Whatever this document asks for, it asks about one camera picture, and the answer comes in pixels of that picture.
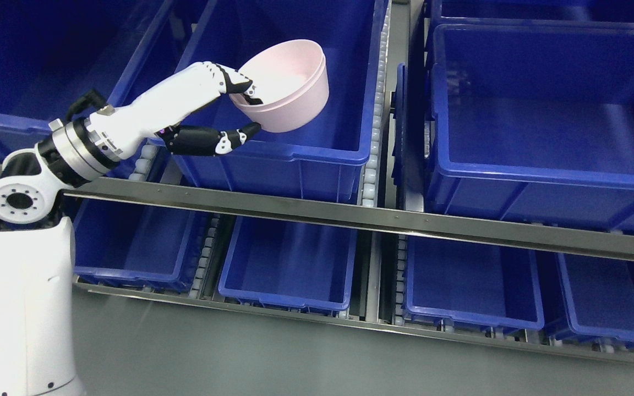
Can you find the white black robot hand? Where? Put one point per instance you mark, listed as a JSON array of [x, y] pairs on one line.
[[160, 110]]

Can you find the pink bowl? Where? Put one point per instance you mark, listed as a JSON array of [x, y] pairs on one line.
[[300, 54], [287, 113]]

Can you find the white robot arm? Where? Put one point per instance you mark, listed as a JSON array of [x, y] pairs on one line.
[[37, 254]]

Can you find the blue bin upper middle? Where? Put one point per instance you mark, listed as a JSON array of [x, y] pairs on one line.
[[324, 159]]

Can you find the blue bin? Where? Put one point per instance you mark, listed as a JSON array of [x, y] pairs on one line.
[[533, 124], [471, 285], [289, 265], [51, 52], [587, 299], [127, 245], [324, 159]]

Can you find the blue bin lower middle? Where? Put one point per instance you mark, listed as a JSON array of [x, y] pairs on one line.
[[289, 265]]

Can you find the blue bin upper left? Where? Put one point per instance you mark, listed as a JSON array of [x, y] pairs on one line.
[[51, 52]]

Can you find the blue bin lower left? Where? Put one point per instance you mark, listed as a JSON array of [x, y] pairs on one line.
[[127, 245]]

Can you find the blue bin upper right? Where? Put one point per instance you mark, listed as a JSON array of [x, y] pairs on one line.
[[533, 124]]

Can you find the blue bin lower far right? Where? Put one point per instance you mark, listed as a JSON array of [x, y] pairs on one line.
[[587, 299]]

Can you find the metal shelf rail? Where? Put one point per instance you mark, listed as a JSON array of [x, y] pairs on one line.
[[524, 236]]

